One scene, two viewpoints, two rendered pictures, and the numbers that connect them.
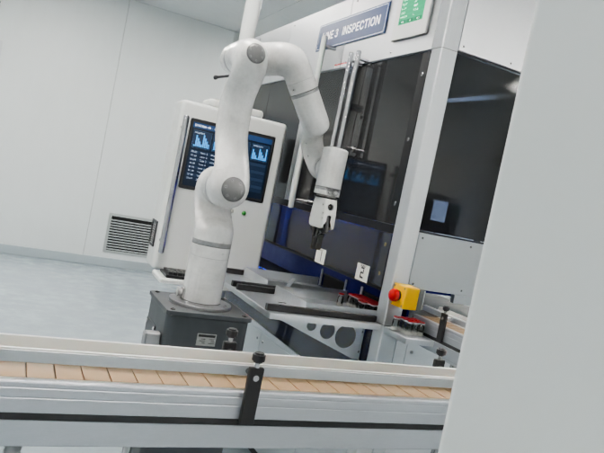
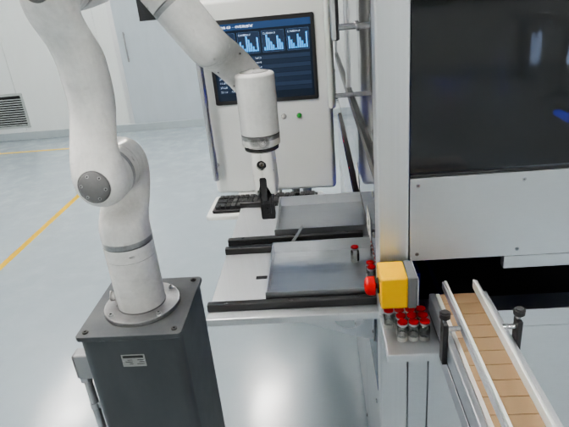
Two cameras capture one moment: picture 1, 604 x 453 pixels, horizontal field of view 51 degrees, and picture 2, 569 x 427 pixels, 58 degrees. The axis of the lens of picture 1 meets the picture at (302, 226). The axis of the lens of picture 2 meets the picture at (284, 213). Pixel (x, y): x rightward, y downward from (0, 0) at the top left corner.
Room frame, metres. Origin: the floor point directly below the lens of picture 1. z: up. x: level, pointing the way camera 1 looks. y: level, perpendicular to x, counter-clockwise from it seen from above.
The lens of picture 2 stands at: (1.11, -0.65, 1.58)
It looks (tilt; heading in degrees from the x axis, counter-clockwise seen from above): 24 degrees down; 30
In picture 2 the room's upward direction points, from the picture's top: 6 degrees counter-clockwise
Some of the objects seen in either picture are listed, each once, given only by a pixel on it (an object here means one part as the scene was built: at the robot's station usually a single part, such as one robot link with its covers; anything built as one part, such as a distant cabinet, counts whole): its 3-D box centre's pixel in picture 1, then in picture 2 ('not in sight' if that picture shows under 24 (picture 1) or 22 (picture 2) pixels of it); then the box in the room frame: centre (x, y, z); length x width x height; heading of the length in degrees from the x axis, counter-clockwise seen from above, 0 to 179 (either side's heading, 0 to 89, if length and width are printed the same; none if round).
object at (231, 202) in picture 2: (208, 277); (266, 201); (2.69, 0.35, 0.82); 0.40 x 0.14 x 0.02; 114
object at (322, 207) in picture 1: (323, 210); (263, 166); (2.05, -0.06, 1.21); 0.10 x 0.08 x 0.11; 26
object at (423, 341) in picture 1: (412, 336); (417, 337); (2.01, -0.42, 0.87); 0.14 x 0.13 x 0.02; 115
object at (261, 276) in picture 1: (294, 282); (330, 213); (2.48, -0.01, 0.90); 0.34 x 0.26 x 0.04; 115
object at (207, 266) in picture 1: (205, 274); (135, 273); (1.90, 0.26, 0.95); 0.19 x 0.19 x 0.18
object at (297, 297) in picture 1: (333, 303); (334, 267); (2.18, -0.16, 0.90); 0.34 x 0.26 x 0.04; 115
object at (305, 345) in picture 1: (262, 296); (350, 198); (2.99, 0.12, 0.73); 1.98 x 0.01 x 0.25; 25
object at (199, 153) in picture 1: (217, 189); (267, 91); (2.91, 0.42, 1.19); 0.50 x 0.19 x 0.78; 114
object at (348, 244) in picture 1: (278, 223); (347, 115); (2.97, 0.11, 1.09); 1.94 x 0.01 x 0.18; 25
